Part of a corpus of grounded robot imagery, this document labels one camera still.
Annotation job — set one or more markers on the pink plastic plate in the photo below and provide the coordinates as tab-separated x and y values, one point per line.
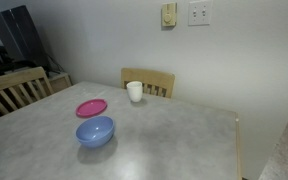
91	108

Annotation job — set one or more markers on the blue plastic bowl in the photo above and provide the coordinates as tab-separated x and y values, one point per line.
95	133

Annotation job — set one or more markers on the white cup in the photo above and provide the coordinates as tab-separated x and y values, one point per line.
134	91

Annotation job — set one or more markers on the wooden chair with short slats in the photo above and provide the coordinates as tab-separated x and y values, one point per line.
150	77

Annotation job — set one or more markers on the wooden cabinet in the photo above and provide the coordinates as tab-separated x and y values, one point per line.
60	83

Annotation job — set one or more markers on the wooden chair with long slats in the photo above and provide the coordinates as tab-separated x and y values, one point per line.
10	80

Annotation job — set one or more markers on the beige wall thermostat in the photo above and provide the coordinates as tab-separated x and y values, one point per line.
169	15

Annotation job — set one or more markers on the white light switch plate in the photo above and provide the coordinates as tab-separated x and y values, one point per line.
200	13

